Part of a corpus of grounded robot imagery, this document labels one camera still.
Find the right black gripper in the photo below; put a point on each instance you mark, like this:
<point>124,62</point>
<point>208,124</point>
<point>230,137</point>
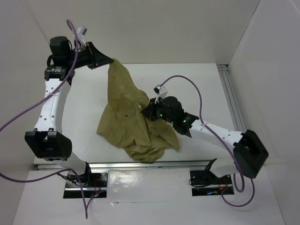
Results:
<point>149,112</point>

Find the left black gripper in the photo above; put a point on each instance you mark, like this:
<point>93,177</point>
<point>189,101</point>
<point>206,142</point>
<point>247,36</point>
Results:
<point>96,58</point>

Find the olive tan jacket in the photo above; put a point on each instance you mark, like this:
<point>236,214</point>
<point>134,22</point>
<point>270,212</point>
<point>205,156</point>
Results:
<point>123,125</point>

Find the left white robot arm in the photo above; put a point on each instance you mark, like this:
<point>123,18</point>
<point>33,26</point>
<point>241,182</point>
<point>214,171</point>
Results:
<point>47,140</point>

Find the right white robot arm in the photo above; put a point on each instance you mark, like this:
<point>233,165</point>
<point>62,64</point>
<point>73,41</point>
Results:
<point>191,126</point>

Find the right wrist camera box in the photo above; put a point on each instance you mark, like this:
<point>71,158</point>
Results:
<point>161,92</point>

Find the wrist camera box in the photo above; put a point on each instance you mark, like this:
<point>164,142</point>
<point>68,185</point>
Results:
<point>161,92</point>
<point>81,31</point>

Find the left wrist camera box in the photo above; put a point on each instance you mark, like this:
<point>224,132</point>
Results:
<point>81,31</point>

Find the front aluminium rail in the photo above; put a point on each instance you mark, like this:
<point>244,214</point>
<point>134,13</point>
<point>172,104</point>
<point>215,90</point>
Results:
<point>162,164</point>

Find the aluminium rail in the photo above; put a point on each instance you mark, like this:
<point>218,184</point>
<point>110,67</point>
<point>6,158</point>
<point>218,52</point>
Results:
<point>234,110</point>
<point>162,164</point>

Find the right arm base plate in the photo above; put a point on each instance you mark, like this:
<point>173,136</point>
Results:
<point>205,183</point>

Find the right side aluminium rail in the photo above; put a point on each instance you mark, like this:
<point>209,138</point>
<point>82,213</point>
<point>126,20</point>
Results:
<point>234,110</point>

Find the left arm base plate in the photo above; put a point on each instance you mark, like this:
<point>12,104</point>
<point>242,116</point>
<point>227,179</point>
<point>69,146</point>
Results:
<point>96,187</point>

